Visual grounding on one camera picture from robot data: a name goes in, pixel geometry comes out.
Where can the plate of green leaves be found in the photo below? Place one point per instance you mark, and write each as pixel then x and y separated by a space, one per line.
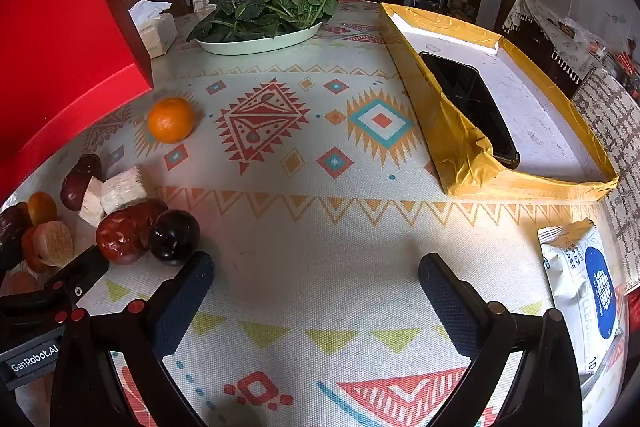
pixel 260 14

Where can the white wet wipes packet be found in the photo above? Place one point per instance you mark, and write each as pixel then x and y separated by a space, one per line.
pixel 582 292

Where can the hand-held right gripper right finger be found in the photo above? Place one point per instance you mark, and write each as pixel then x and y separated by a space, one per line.
pixel 450 307

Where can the patterned tablecloth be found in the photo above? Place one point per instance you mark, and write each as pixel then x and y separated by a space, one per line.
pixel 310 217

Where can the dark purple plum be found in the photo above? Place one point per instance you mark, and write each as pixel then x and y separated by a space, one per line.
pixel 175 237

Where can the white tissue box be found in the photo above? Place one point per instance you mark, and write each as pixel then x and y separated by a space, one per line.
pixel 152 32

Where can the small orange mandarin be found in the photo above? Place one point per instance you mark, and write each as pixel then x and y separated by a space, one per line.
pixel 42 207
pixel 27 252
pixel 170 119

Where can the yellow taped cardboard box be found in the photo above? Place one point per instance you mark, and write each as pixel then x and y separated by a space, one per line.
pixel 450 147

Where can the pale green oval plate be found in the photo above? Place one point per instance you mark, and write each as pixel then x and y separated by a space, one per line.
pixel 260 43

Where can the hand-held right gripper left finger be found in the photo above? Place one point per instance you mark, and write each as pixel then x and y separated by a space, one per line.
pixel 185 302

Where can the white cut fruit chunk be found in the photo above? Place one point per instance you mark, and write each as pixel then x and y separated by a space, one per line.
pixel 91 207

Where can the white bun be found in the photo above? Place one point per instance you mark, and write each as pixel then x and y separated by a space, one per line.
pixel 55 243

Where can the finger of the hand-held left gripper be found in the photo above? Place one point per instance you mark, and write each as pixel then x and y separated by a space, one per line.
pixel 10 259
pixel 82 272

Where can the pale peach fruit piece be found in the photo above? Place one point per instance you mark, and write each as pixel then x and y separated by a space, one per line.
pixel 17 282

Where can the white square cake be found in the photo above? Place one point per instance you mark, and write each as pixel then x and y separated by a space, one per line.
pixel 122 192

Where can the red plastic tray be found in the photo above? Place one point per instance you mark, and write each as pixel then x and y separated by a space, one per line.
pixel 60 32

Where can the large dark red date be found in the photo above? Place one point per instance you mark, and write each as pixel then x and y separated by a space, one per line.
pixel 125 234

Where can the side table with lace cloth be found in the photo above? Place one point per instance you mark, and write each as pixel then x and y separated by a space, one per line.
pixel 545 14

